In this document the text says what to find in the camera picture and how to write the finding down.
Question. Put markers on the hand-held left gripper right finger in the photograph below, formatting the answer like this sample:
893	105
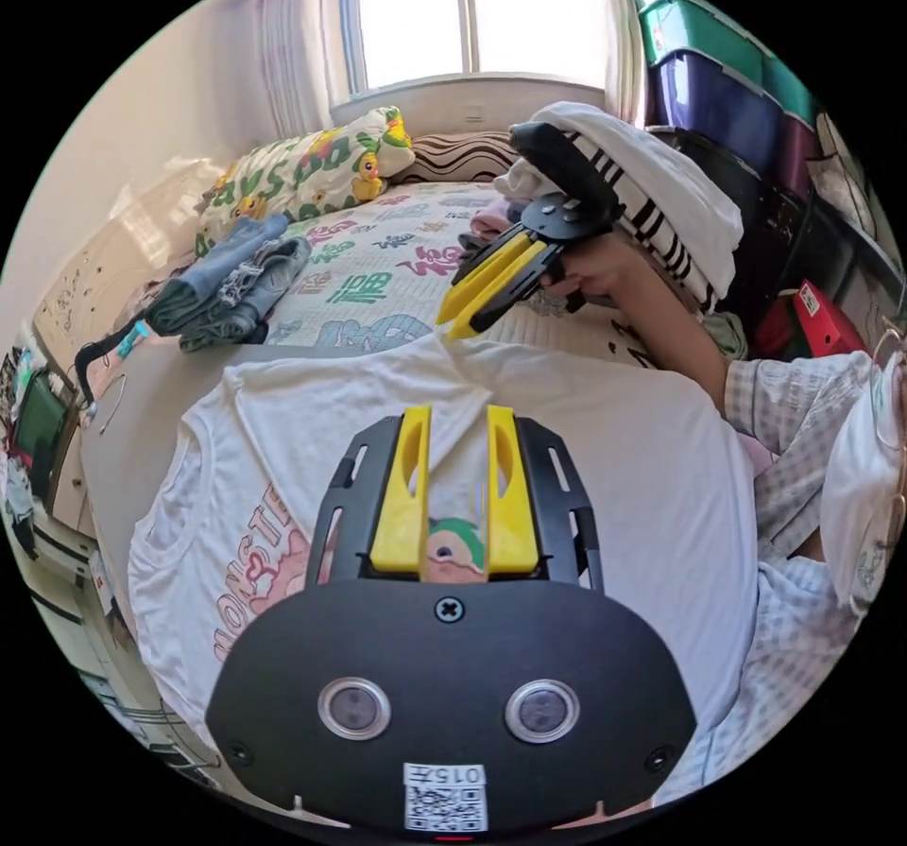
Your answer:
514	513

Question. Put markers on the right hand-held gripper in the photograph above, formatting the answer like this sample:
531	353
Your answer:
567	176

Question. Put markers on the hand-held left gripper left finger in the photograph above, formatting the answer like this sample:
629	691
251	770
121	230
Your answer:
400	498

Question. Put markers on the white printed short sleeve shirt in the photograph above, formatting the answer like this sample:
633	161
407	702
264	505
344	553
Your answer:
638	506

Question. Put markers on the person's right forearm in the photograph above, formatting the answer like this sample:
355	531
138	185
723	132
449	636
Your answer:
673	335

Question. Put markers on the person's right hand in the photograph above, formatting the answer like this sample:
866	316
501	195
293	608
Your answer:
595	268

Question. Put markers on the bed with printed sheet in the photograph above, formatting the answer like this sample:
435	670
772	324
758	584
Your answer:
397	250

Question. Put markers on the brown wavy striped pillow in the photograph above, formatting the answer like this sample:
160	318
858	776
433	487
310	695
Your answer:
460	155

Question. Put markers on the pile of white striped clothes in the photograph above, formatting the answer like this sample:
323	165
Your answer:
666	179

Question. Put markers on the duck print pillow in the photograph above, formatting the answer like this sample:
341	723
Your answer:
297	172

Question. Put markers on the pile of denim clothes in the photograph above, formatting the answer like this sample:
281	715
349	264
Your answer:
227	286

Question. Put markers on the window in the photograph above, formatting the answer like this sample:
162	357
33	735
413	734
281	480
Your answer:
482	9

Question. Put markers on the purple storage box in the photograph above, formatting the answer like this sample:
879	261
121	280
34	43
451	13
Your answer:
716	109

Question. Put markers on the person's body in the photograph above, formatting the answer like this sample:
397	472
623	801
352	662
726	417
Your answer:
815	506

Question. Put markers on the pale pink curtain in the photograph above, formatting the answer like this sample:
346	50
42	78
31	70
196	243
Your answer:
290	45

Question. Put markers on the green storage box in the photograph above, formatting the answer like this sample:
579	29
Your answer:
708	31

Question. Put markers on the red carton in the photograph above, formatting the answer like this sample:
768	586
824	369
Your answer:
825	321

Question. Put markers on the green bin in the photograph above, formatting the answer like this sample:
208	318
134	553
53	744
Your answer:
41	428

